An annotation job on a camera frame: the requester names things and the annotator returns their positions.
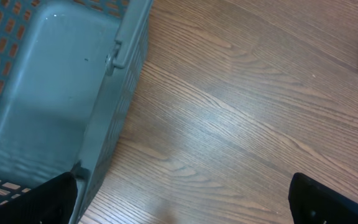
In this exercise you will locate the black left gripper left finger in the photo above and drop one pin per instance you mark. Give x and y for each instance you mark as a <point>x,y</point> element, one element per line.
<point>51,203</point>

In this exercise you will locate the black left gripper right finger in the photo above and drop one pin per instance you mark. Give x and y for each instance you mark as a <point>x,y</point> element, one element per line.
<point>313,202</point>

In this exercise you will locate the grey plastic shopping basket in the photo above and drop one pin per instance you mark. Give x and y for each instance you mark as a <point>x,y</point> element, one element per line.
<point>68,72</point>

